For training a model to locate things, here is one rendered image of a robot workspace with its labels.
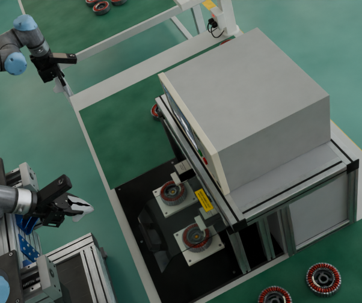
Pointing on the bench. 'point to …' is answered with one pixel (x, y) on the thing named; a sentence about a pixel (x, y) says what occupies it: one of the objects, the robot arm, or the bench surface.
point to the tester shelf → (270, 177)
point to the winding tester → (248, 108)
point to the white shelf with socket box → (229, 24)
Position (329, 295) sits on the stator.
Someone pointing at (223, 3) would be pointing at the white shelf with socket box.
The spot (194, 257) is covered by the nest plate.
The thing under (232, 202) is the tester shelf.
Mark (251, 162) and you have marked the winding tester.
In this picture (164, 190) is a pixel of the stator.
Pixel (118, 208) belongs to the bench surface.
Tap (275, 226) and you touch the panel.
